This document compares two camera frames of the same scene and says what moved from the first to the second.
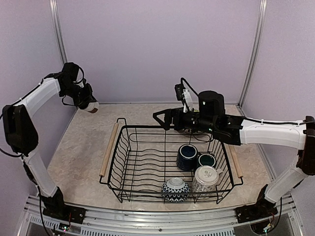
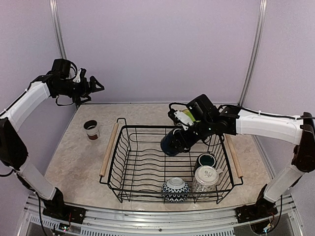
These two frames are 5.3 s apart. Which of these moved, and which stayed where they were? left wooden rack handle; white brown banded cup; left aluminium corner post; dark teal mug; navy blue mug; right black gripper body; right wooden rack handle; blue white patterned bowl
Moved: right black gripper body; navy blue mug; white brown banded cup
Stayed: right wooden rack handle; left aluminium corner post; dark teal mug; blue white patterned bowl; left wooden rack handle
